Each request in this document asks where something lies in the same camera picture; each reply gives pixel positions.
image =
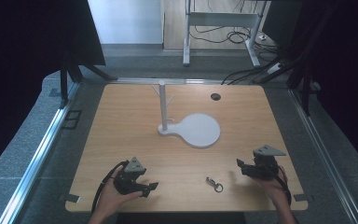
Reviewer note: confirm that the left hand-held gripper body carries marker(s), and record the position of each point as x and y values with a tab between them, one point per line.
125	182

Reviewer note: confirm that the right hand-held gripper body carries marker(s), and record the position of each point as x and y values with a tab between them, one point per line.
264	165

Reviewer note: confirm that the white tree-shaped hanger stand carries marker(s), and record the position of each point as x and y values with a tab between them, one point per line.
195	129

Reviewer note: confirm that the person's left hand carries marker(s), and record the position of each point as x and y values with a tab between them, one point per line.
112	196

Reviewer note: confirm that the person's right hand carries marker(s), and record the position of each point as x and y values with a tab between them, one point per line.
273	186

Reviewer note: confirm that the grey tape piece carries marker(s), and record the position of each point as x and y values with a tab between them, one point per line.
71	197
302	197

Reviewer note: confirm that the white power strip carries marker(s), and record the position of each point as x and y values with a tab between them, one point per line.
274	68

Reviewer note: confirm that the black tripod stand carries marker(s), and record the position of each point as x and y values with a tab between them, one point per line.
71	71
301	74

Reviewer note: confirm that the black curtain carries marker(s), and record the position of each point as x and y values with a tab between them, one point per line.
28	46
338	62

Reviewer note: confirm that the aluminium rail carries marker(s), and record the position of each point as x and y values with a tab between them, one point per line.
326	155
167	81
37	155

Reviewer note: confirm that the white metal desk frame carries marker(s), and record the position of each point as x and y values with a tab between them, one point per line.
220	19

